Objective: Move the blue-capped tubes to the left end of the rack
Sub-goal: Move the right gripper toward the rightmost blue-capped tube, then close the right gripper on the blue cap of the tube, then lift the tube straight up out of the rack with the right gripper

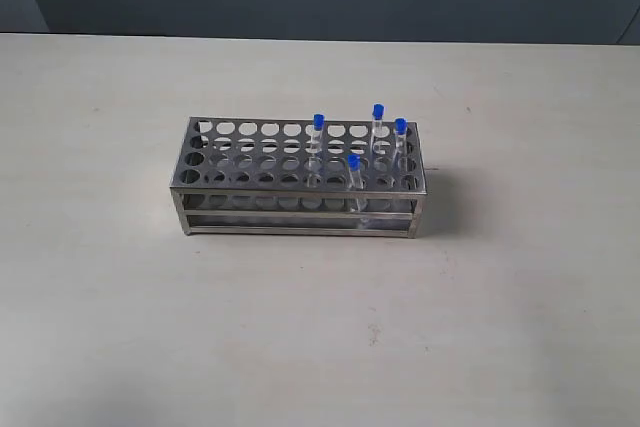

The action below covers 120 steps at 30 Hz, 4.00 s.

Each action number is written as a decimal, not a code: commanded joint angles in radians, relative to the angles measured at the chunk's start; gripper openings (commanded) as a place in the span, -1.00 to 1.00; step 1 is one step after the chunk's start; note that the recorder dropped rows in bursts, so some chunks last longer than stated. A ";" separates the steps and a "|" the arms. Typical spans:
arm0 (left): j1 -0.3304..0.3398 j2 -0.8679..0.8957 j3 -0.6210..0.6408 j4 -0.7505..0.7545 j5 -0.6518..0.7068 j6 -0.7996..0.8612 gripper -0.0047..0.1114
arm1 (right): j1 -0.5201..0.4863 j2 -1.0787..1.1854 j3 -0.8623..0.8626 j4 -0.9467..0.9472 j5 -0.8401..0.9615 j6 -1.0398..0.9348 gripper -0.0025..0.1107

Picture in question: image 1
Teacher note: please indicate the blue capped tube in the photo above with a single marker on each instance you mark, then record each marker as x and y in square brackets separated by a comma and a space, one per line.
[376, 129]
[401, 145]
[359, 204]
[315, 149]

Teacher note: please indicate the stainless steel test tube rack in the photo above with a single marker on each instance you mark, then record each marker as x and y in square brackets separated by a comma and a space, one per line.
[248, 176]

